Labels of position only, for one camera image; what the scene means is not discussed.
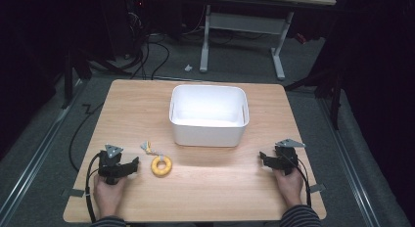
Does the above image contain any metal floor rail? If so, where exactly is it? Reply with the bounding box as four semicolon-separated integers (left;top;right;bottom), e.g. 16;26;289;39
317;98;382;227
0;79;88;221

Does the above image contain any person's right hand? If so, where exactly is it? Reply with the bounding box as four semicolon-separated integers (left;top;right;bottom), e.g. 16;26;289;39
273;167;305;209

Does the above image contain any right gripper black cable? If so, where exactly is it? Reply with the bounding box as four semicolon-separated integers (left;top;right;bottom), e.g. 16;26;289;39
283;152;313;209

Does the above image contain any black floor cable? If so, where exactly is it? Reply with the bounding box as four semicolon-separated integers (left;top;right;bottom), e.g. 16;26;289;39
68;102;105;173

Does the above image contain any person's left hand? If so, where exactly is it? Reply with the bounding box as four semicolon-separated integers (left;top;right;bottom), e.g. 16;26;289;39
93;173;127;219

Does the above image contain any grey tape piece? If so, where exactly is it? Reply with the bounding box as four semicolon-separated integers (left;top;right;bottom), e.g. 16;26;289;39
308;183;327;194
60;187;86;199

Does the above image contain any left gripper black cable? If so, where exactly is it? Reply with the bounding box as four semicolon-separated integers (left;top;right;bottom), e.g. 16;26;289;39
84;153;103;224

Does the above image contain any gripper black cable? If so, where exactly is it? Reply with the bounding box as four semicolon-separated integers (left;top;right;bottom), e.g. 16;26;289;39
283;152;313;209
84;153;103;224

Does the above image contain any bundle of black cables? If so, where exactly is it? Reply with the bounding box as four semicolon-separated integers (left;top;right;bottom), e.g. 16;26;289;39
125;11;171;80

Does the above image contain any black metal stand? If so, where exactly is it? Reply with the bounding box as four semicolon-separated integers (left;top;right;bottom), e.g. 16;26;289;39
60;49;94;110
283;65;346;131

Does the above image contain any white-legged background desk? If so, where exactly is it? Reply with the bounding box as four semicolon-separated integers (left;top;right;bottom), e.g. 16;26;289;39
198;0;338;81

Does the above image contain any white plastic bin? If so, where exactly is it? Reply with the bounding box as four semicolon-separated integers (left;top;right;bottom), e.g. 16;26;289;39
168;84;251;149

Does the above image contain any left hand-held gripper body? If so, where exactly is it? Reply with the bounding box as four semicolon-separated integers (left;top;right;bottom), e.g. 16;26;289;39
97;144;127;186

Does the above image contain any yellow ring toy with rope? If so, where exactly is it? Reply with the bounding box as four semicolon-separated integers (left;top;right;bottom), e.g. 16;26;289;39
140;140;173;178

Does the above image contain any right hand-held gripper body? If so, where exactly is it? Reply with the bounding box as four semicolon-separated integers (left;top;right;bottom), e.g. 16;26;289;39
273;138;307;176

